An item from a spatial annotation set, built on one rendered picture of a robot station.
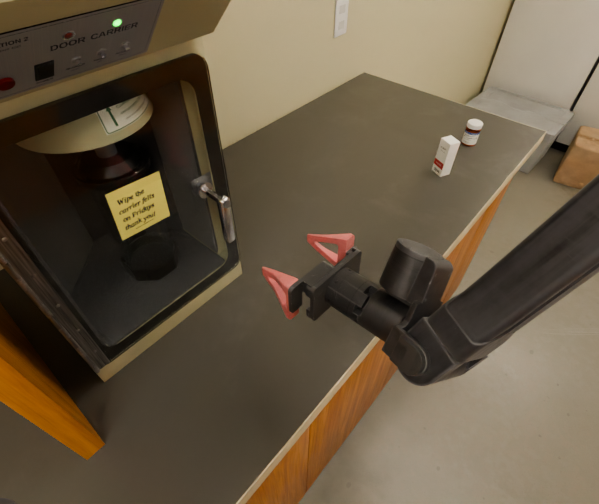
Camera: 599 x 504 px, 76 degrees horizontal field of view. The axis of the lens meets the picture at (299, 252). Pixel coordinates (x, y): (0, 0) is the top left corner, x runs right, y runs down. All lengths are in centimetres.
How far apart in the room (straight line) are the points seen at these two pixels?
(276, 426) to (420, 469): 107
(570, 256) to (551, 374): 168
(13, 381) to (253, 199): 66
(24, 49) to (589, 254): 46
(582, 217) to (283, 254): 60
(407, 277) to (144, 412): 47
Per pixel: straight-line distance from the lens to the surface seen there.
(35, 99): 47
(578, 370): 212
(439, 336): 43
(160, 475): 67
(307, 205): 97
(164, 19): 44
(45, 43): 39
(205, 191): 60
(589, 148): 303
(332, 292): 50
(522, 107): 319
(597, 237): 38
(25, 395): 54
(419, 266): 45
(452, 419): 177
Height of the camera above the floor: 157
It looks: 47 degrees down
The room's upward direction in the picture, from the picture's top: straight up
